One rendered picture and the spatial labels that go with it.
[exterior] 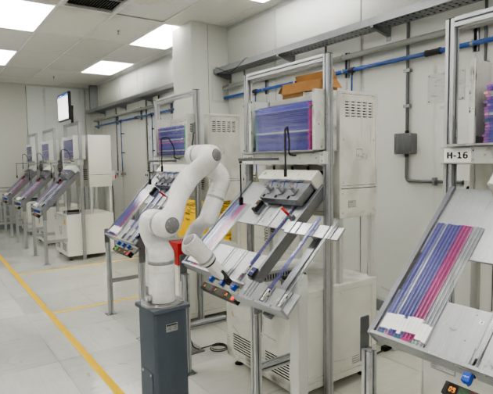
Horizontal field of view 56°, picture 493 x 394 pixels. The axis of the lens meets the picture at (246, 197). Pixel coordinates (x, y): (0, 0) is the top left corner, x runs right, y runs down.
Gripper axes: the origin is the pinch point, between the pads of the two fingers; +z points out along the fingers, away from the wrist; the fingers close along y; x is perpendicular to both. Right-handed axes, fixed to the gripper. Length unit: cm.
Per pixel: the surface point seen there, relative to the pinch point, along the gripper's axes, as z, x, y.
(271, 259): 6.1, 21.4, 10.1
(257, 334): 23.5, -11.4, 14.1
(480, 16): -46, 119, 95
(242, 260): 5.5, 15.7, -9.1
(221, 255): 5.5, 15.2, -30.0
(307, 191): 2, 65, 6
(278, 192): -1, 60, -12
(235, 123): -1, 133, -136
